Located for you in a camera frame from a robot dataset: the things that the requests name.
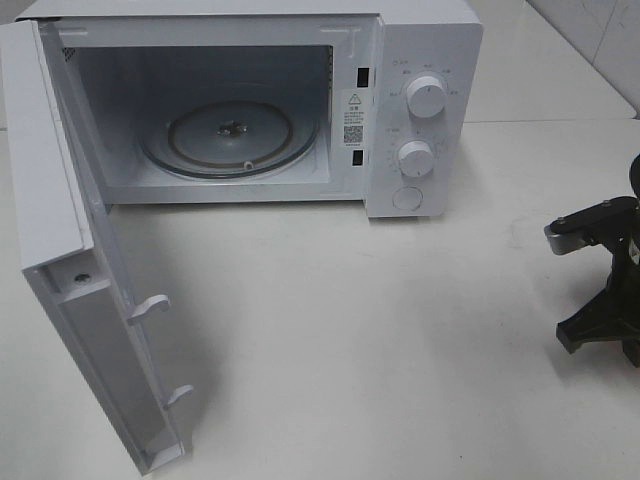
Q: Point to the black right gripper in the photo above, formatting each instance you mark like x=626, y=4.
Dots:
x=613, y=314

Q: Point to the round door release button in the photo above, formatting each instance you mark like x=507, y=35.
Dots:
x=407, y=198

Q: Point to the white microwave door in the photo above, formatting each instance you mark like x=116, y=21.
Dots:
x=69, y=252

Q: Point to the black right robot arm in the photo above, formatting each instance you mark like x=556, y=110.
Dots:
x=632, y=282

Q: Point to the white lower microwave knob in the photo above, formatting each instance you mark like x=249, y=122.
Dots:
x=416, y=159

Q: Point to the white microwave knob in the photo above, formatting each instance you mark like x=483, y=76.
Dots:
x=416, y=159
x=426, y=96

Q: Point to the white upper microwave knob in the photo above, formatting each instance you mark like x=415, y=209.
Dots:
x=426, y=96

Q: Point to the white microwave oven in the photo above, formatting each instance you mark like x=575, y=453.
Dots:
x=138, y=60

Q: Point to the white warning label sticker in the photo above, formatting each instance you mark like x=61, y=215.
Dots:
x=354, y=109

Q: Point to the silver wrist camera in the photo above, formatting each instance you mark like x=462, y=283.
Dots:
x=562, y=244

